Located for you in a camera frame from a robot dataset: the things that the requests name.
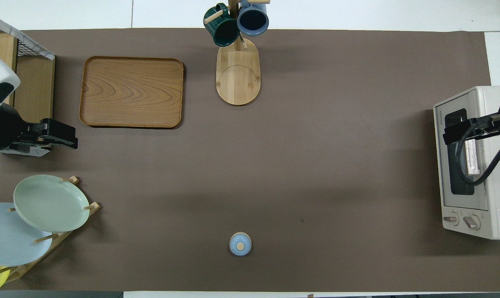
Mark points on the silver oven knob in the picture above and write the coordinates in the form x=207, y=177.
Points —
x=450, y=219
x=472, y=222

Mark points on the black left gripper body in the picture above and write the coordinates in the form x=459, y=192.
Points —
x=55, y=134

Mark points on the wooden plate rack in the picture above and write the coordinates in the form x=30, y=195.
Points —
x=91, y=207

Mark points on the wooden serving tray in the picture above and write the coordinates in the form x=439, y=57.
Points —
x=131, y=92

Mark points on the wooden mug tree stand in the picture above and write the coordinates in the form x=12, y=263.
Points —
x=237, y=78

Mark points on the small blue knobbed lid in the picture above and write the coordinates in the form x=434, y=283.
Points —
x=240, y=244

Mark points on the blue mug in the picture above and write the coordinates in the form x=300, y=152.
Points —
x=253, y=20

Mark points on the brown table mat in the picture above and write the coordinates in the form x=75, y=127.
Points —
x=316, y=165

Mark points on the dark green mug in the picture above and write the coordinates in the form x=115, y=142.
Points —
x=223, y=29

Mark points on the cream toaster oven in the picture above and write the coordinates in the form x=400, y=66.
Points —
x=496, y=194

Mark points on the marble pattern cover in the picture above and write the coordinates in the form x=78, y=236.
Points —
x=34, y=45

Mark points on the pale green plate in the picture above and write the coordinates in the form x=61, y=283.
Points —
x=51, y=203

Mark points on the wooden shelf unit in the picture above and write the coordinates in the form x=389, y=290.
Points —
x=34, y=91

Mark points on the large light blue plate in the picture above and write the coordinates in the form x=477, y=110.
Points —
x=9, y=240

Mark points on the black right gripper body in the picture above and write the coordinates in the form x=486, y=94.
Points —
x=473, y=128

